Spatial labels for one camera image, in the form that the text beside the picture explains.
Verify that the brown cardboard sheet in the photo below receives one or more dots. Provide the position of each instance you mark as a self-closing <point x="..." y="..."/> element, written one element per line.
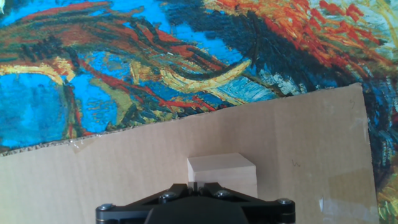
<point x="93" y="186"/>

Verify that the sunflower painting print cloth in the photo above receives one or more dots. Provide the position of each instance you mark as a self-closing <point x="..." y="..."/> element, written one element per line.
<point x="186" y="37"/>

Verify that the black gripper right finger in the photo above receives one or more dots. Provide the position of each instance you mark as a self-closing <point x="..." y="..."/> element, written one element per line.
<point x="267" y="211"/>

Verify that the pale wooden block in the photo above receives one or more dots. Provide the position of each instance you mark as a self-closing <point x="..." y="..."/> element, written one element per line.
<point x="224" y="171"/>

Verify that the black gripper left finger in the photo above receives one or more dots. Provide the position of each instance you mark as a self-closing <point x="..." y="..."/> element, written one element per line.
<point x="130" y="213"/>

